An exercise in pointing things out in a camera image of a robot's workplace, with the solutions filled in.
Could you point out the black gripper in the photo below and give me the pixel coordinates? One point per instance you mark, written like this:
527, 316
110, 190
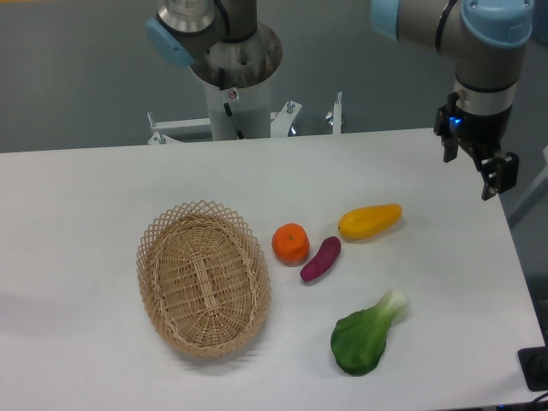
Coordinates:
476, 122

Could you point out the green bok choy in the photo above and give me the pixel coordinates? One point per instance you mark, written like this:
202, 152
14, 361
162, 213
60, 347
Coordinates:
358, 341

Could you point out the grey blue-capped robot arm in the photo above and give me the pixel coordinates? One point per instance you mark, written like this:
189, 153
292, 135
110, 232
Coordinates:
487, 39

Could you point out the white table leg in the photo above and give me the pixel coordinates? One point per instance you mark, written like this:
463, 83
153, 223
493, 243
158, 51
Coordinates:
530, 197

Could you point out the yellow papaya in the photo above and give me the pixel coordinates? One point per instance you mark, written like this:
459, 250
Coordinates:
366, 222

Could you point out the purple sweet potato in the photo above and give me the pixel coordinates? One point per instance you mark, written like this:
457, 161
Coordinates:
323, 260

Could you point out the orange tangerine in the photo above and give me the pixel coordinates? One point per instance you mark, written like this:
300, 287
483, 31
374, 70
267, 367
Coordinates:
290, 244

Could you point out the black device at table corner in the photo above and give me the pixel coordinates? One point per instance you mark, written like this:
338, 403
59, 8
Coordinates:
533, 363

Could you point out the woven wicker basket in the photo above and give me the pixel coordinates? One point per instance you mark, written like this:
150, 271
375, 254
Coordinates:
203, 279

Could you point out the white metal base frame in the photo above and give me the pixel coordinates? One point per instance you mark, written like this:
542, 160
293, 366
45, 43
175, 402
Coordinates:
281, 124

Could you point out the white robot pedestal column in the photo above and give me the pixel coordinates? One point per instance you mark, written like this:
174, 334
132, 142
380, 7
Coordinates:
237, 78

